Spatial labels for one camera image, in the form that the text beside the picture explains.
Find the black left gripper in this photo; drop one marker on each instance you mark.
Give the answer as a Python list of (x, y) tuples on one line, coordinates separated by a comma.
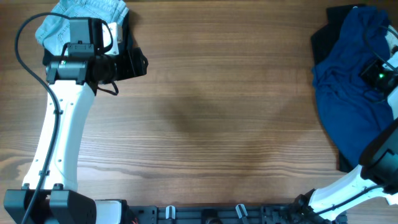
[(129, 70)]

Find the dark blue t-shirt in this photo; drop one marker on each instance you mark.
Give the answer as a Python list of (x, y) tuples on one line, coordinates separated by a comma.
[(361, 41)]

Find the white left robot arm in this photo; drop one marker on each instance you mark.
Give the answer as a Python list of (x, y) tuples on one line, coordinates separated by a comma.
[(49, 190)]

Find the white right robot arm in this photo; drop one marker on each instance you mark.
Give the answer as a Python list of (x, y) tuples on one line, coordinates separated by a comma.
[(374, 176)]

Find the folded black garment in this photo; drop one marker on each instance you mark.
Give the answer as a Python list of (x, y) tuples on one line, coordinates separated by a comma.
[(54, 31)]

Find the black t-shirt right pile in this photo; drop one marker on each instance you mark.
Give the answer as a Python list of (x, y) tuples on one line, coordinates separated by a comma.
[(329, 37)]

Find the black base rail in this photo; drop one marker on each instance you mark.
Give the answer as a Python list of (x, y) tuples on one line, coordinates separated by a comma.
[(238, 214)]

